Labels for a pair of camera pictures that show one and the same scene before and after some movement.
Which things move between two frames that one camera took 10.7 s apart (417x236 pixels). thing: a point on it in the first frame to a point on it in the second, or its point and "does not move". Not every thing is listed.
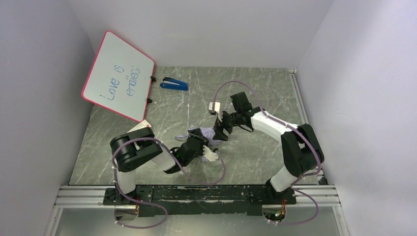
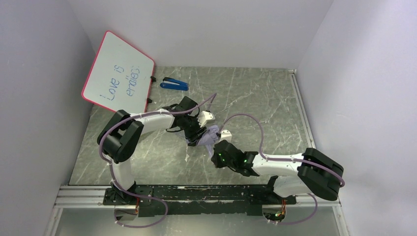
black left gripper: (196, 142) to (196, 132)
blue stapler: (172, 83) does not move
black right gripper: (223, 125) to (218, 148)
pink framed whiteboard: (120, 78) does not move
